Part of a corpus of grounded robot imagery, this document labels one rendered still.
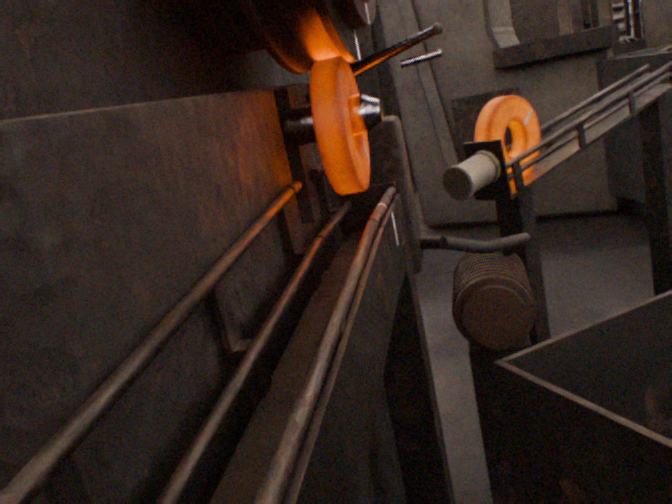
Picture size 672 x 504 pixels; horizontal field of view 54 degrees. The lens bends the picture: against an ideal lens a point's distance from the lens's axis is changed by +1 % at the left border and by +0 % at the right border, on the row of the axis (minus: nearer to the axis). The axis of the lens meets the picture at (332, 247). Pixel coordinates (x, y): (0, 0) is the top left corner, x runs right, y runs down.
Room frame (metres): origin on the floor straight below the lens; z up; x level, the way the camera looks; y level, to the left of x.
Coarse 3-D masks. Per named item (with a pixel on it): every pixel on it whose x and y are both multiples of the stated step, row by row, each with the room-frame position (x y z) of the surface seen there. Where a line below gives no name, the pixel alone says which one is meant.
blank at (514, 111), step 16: (512, 96) 1.18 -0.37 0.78; (480, 112) 1.17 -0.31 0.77; (496, 112) 1.15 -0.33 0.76; (512, 112) 1.17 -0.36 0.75; (528, 112) 1.20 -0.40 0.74; (480, 128) 1.15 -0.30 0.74; (496, 128) 1.14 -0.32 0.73; (512, 128) 1.21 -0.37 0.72; (528, 128) 1.20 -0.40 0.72; (512, 144) 1.21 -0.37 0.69; (528, 144) 1.19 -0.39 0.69; (528, 160) 1.19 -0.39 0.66
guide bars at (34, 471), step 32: (288, 192) 0.69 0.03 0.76; (256, 224) 0.58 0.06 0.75; (288, 224) 0.67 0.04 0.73; (224, 256) 0.50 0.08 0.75; (192, 288) 0.44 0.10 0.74; (288, 288) 0.56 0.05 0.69; (224, 320) 0.47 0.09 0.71; (256, 352) 0.45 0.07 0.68; (128, 384) 0.33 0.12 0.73; (256, 384) 0.46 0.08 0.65; (96, 416) 0.30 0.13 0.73; (224, 416) 0.38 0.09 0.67; (64, 448) 0.27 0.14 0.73; (192, 448) 0.34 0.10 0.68; (32, 480) 0.25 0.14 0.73; (64, 480) 0.27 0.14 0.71; (192, 480) 0.32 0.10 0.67
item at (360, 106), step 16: (352, 96) 0.76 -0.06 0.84; (368, 96) 0.75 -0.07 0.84; (288, 112) 0.77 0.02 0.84; (304, 112) 0.76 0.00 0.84; (352, 112) 0.74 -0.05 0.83; (368, 112) 0.74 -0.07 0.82; (288, 128) 0.76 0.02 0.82; (304, 128) 0.76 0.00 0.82; (352, 128) 0.75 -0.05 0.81; (368, 128) 0.75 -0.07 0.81; (288, 144) 0.77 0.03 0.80
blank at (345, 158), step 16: (320, 64) 0.74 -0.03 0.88; (336, 64) 0.73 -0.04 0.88; (320, 80) 0.72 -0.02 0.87; (336, 80) 0.71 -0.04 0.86; (352, 80) 0.80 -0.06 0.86; (320, 96) 0.70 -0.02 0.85; (336, 96) 0.70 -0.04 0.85; (320, 112) 0.70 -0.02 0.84; (336, 112) 0.69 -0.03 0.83; (320, 128) 0.70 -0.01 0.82; (336, 128) 0.69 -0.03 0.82; (320, 144) 0.70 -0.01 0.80; (336, 144) 0.69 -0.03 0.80; (352, 144) 0.72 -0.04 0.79; (368, 144) 0.83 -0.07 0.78; (336, 160) 0.70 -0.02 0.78; (352, 160) 0.70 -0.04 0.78; (368, 160) 0.81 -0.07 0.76; (336, 176) 0.71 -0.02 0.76; (352, 176) 0.71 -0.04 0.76; (368, 176) 0.79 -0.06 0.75; (352, 192) 0.75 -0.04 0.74
